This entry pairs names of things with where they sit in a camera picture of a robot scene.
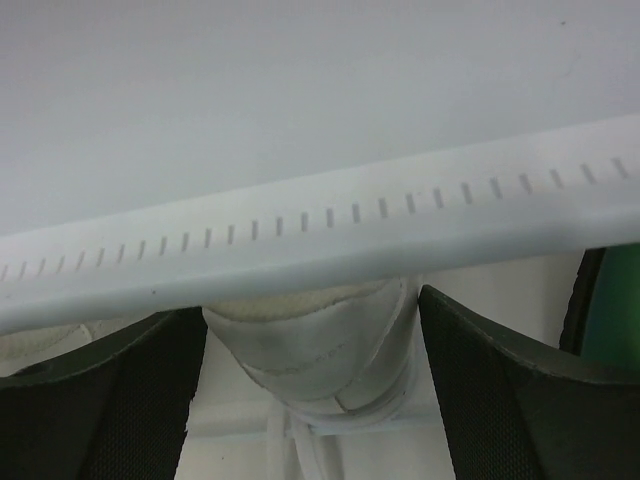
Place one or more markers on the white sneaker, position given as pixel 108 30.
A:
pixel 24 349
pixel 339 358

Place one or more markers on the white plastic shoe cabinet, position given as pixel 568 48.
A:
pixel 166 154

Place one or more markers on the green pointed shoe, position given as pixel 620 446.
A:
pixel 602 318

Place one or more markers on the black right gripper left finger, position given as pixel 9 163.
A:
pixel 116 408

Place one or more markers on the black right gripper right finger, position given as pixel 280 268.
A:
pixel 515 408

